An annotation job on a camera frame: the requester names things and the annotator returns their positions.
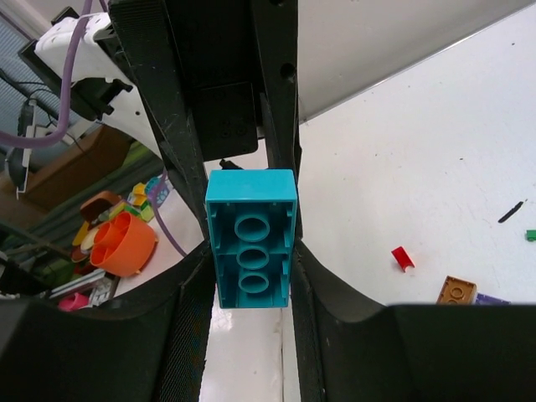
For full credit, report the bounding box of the purple square lego plate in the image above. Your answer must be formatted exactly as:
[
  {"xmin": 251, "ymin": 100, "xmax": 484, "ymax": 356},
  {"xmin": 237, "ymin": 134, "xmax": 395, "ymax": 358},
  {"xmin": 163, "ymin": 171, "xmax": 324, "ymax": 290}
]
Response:
[{"xmin": 474, "ymin": 293, "xmax": 511, "ymax": 306}]

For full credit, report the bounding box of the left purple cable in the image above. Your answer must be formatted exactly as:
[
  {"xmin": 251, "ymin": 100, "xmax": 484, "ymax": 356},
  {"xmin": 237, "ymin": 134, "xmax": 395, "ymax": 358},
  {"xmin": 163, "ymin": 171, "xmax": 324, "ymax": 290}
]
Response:
[{"xmin": 0, "ymin": 0, "xmax": 188, "ymax": 258}]

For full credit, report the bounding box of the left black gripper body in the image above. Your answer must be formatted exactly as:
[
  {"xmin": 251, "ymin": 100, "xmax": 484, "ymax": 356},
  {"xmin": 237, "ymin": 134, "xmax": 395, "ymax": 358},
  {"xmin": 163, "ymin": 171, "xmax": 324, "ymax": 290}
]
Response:
[{"xmin": 162, "ymin": 1, "xmax": 260, "ymax": 161}]

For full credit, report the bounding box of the small red lego piece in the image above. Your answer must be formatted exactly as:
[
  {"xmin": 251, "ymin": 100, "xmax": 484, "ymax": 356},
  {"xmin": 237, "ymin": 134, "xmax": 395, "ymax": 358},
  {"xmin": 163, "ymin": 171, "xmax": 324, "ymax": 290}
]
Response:
[{"xmin": 391, "ymin": 246, "xmax": 415, "ymax": 272}]

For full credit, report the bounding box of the orange flat lego plate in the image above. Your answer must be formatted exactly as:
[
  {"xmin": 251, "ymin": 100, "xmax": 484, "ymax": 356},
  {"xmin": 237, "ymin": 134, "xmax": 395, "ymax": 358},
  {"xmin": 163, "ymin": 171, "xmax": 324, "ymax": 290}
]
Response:
[{"xmin": 436, "ymin": 276, "xmax": 477, "ymax": 305}]

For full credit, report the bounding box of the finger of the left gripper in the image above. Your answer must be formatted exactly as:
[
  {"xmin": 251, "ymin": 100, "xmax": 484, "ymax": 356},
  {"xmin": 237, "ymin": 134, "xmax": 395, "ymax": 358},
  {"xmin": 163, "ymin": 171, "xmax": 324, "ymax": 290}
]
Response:
[
  {"xmin": 109, "ymin": 1, "xmax": 209, "ymax": 238},
  {"xmin": 250, "ymin": 0, "xmax": 304, "ymax": 244}
]

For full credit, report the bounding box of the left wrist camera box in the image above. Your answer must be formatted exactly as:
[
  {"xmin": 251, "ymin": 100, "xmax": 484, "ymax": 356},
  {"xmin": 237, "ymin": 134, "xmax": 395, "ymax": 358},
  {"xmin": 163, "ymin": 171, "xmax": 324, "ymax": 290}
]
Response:
[{"xmin": 18, "ymin": 8, "xmax": 160, "ymax": 156}]

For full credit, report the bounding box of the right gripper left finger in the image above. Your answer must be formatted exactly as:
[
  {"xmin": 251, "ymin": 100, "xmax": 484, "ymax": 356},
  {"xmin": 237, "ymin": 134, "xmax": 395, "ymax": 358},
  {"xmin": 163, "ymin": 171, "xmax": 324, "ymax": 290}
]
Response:
[{"xmin": 1, "ymin": 241, "xmax": 215, "ymax": 401}]

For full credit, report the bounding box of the long teal lego brick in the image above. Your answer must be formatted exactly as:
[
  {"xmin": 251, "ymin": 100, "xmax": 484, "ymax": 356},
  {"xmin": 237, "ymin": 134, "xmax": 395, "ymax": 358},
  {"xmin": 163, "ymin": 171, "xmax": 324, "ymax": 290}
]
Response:
[{"xmin": 205, "ymin": 169, "xmax": 298, "ymax": 309}]

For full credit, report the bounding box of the colourful toy pile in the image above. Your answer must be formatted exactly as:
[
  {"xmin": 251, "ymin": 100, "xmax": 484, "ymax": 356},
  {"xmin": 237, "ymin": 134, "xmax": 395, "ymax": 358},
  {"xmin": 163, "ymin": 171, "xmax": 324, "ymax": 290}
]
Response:
[{"xmin": 49, "ymin": 176, "xmax": 169, "ymax": 312}]

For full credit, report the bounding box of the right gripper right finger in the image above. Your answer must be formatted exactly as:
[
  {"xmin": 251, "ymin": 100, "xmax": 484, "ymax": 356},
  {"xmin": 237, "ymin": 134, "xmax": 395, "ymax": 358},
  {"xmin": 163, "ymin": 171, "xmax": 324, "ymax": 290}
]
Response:
[{"xmin": 291, "ymin": 240, "xmax": 535, "ymax": 401}]

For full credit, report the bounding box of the orange divided round container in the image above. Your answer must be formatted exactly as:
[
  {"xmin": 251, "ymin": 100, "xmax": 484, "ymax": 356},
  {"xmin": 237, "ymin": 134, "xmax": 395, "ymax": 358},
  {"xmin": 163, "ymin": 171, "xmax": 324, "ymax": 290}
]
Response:
[{"xmin": 90, "ymin": 212, "xmax": 158, "ymax": 278}]

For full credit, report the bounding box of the small green lego stud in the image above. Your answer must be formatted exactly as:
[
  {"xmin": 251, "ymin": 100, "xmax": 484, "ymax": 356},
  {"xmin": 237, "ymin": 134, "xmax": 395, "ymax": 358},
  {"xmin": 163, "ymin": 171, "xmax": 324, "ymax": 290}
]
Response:
[{"xmin": 525, "ymin": 229, "xmax": 536, "ymax": 242}]

